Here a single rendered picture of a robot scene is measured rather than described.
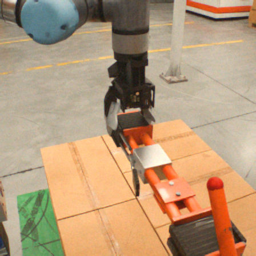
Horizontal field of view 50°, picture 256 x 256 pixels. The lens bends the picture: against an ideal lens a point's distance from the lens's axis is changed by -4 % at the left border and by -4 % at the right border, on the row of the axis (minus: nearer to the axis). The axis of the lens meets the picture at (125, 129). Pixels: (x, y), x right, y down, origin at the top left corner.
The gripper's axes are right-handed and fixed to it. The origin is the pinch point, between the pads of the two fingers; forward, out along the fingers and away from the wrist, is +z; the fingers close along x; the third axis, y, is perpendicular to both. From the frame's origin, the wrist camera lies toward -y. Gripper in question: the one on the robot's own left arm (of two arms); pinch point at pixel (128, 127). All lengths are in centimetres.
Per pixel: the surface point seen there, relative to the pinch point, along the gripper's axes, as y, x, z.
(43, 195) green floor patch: -109, -32, 120
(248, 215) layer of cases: -7, 62, 67
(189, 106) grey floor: -201, 148, 123
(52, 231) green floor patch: -73, -30, 120
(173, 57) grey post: -281, 165, 91
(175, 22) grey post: -282, 166, 44
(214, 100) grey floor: -203, 185, 124
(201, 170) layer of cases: -43, 58, 67
